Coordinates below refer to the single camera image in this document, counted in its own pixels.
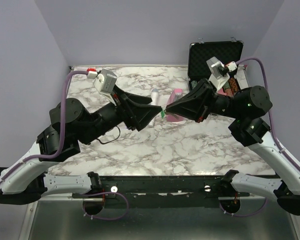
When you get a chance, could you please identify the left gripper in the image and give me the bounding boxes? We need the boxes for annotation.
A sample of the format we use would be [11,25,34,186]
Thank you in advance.
[78,83,163,146]

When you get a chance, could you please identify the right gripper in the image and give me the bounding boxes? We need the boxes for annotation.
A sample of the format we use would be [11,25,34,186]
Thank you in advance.
[165,78,243,123]

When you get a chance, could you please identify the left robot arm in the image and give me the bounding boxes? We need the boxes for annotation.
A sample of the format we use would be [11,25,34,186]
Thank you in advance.
[0,87,162,205]

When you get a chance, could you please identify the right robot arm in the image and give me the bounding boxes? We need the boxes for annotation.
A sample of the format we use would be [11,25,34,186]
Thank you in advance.
[165,80,300,216]

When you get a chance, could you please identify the pink metronome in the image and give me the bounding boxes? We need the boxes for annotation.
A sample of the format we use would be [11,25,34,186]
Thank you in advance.
[165,88,184,123]

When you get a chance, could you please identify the white microphone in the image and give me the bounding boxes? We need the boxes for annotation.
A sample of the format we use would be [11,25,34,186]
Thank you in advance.
[148,88,159,128]

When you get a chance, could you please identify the black poker chip case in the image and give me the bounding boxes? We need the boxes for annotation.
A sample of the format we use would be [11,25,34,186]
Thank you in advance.
[187,38,244,95]

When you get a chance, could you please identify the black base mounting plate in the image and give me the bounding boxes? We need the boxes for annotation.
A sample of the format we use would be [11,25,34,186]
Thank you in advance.
[86,175,249,209]

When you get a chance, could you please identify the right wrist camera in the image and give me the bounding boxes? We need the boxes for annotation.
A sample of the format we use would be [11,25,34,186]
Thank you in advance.
[206,57,230,92]

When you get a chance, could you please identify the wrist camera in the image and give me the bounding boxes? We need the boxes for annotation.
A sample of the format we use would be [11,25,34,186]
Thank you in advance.
[93,69,117,95]
[206,57,230,92]

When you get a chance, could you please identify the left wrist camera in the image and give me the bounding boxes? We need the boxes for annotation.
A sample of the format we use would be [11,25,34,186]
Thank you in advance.
[93,69,117,95]

